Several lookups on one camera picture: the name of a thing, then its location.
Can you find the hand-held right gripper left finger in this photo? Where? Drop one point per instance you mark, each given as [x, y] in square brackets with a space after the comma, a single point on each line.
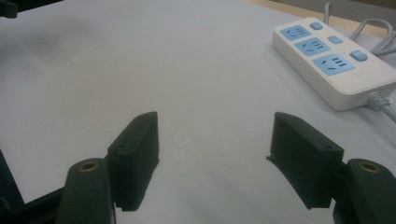
[137, 155]

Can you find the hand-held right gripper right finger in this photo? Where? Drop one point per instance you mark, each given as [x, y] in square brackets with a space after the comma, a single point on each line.
[299, 155]

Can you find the white power strip blue sockets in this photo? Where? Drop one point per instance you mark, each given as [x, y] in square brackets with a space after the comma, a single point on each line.
[342, 79]

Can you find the dark object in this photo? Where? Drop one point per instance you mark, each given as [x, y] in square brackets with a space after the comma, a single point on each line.
[7, 8]

